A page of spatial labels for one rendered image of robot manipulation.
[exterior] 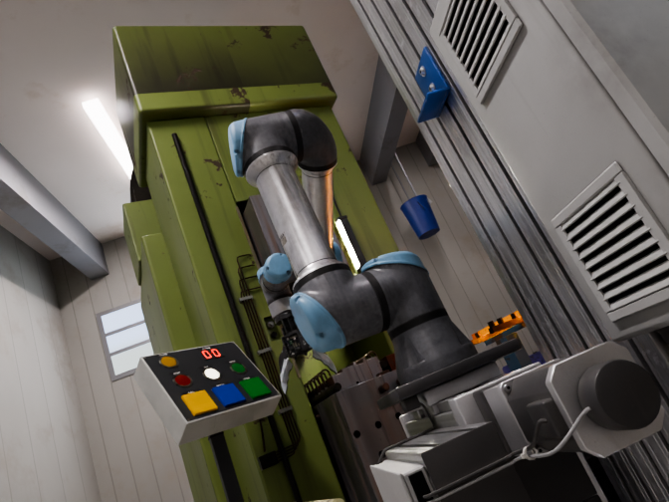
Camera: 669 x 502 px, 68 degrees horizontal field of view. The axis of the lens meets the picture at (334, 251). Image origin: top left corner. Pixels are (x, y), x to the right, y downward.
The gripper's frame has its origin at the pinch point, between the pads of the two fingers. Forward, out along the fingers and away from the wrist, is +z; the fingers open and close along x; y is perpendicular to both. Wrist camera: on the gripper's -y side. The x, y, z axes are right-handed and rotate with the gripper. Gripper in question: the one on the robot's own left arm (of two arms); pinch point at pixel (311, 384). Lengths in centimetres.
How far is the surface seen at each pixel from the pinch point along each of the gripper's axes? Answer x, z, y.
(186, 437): -35.6, 0.2, -2.8
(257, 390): -15.1, -6.0, -16.6
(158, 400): -40.6, -12.1, -5.7
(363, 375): 21, -1, -46
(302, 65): 57, -159, -66
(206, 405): -28.6, -5.8, -4.1
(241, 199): 2, -90, -55
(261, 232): 5, -67, -43
